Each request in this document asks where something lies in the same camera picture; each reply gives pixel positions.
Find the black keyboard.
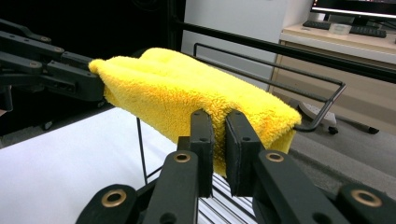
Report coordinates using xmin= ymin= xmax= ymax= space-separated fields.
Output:
xmin=302 ymin=20 xmax=388 ymax=39

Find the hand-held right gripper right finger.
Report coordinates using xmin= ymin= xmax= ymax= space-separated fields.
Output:
xmin=224 ymin=110 xmax=266 ymax=198

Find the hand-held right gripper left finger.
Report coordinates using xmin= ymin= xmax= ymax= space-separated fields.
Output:
xmin=189 ymin=108 xmax=216 ymax=199

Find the clear plastic box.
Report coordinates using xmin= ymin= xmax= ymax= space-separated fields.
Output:
xmin=329 ymin=22 xmax=353 ymax=35

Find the black metal frame bar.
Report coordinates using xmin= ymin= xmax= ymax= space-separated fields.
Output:
xmin=167 ymin=0 xmax=396 ymax=84

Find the computer monitor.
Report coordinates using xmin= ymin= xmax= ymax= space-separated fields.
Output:
xmin=310 ymin=0 xmax=396 ymax=27

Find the black wire rack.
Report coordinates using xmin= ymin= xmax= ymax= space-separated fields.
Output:
xmin=135 ymin=41 xmax=347 ymax=224

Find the beige wooden desk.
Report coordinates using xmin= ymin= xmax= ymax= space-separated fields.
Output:
xmin=269 ymin=23 xmax=396 ymax=135

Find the yellow towel with black trim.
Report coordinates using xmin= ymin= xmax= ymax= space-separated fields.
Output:
xmin=88 ymin=47 xmax=303 ymax=177

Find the grey chair base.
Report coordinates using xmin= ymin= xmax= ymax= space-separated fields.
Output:
xmin=288 ymin=98 xmax=380 ymax=135

